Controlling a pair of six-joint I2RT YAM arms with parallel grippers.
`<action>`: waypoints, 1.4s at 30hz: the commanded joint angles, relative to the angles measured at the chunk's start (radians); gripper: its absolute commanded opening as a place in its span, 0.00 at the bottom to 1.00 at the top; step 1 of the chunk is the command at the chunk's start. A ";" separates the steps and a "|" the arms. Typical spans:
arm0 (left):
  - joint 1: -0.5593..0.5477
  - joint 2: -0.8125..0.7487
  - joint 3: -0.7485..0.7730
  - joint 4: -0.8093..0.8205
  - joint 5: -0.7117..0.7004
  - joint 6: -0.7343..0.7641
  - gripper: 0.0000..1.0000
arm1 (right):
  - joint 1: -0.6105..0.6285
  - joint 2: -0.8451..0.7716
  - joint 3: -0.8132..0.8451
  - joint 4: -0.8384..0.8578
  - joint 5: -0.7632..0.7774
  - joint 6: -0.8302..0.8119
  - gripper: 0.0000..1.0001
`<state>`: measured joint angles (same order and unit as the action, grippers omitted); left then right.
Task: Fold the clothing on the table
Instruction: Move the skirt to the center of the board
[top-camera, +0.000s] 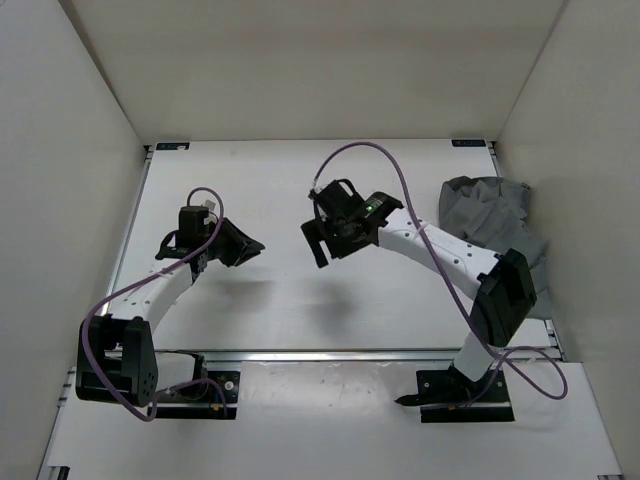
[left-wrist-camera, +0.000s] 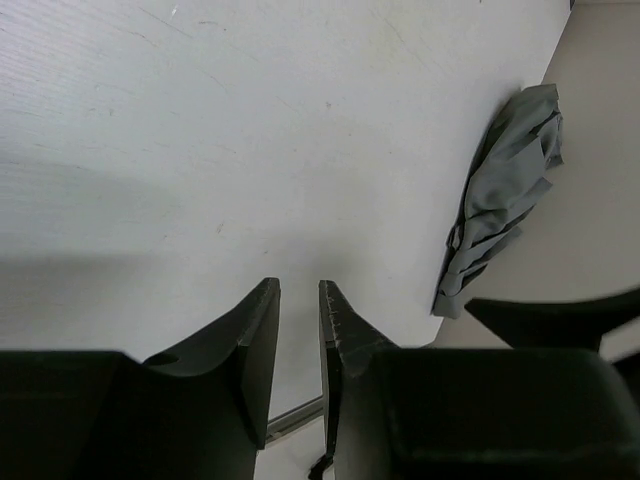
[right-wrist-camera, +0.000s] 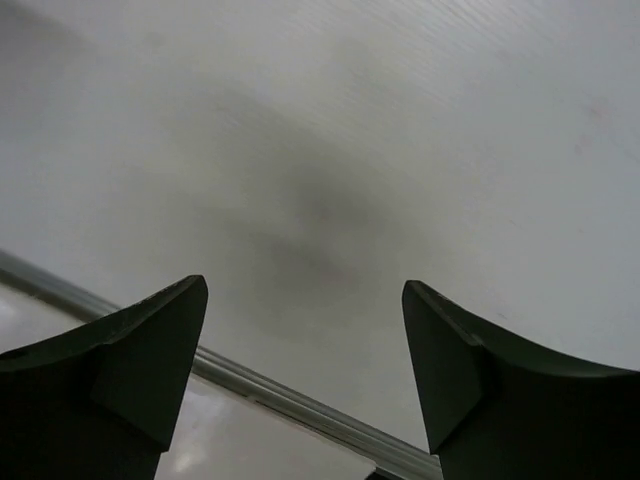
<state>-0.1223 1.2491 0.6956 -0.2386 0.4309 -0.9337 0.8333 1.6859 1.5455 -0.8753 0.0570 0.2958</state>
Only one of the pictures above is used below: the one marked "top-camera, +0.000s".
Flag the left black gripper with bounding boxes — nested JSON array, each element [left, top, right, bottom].
[[203, 215, 266, 266]]

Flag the grey skirt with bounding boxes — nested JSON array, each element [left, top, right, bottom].
[[438, 176, 552, 320]]

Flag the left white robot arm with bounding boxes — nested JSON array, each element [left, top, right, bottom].
[[88, 202, 265, 407]]

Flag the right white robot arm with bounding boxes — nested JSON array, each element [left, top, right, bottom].
[[301, 179, 537, 401]]

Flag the left blue table label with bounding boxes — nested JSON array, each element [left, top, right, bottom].
[[155, 142, 190, 151]]

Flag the blue table label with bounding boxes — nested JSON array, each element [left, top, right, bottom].
[[155, 142, 190, 151], [451, 139, 486, 148]]

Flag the right blue table label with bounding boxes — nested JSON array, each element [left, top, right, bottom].
[[451, 139, 486, 148]]

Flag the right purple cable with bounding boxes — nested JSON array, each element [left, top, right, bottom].
[[312, 142, 569, 401]]

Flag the purple cable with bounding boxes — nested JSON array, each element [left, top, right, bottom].
[[81, 187, 224, 423], [312, 142, 569, 401]]

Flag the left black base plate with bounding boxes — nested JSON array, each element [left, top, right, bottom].
[[156, 370, 241, 420]]

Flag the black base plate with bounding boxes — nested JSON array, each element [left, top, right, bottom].
[[395, 368, 515, 424], [156, 370, 241, 420]]

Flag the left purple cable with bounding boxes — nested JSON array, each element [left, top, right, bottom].
[[81, 187, 224, 423]]

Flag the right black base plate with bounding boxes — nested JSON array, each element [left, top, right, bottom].
[[395, 368, 515, 424]]

